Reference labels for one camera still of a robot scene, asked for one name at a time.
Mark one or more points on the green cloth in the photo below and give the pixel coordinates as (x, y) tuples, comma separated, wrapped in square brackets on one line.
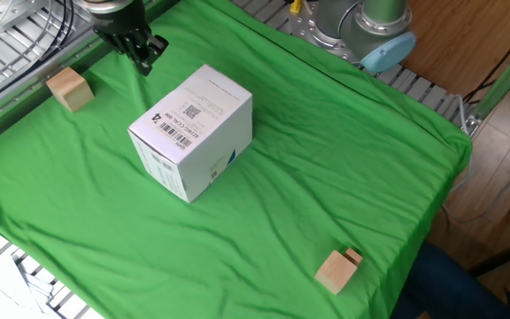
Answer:
[(303, 155)]

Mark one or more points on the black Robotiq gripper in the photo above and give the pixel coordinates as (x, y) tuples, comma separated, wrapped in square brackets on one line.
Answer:
[(122, 20)]

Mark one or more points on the small yellow object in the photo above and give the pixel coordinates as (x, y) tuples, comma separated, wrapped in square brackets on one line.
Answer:
[(295, 6)]

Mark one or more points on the small wooden block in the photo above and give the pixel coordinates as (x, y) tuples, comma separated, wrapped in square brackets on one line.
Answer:
[(355, 256)]

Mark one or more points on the blue jeans leg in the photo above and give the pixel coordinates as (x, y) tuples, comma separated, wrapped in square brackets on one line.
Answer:
[(441, 283)]

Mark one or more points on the white cardboard box with barcode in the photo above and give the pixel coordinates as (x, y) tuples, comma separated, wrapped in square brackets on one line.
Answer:
[(210, 133)]

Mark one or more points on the grey aluminium frame rail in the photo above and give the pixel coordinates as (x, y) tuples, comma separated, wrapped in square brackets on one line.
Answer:
[(16, 95)]

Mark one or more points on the plain wooden cube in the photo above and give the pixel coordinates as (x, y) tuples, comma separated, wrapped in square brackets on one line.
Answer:
[(69, 88)]

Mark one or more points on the green aluminium post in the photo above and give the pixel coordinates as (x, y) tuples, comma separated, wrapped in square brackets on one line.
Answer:
[(507, 75)]

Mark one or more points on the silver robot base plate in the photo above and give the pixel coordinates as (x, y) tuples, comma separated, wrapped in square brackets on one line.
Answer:
[(301, 26)]

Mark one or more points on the light wooden block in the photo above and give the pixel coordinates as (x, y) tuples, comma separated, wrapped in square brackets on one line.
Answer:
[(334, 272)]

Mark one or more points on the black stand legs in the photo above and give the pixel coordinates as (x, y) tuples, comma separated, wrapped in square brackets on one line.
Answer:
[(503, 257)]

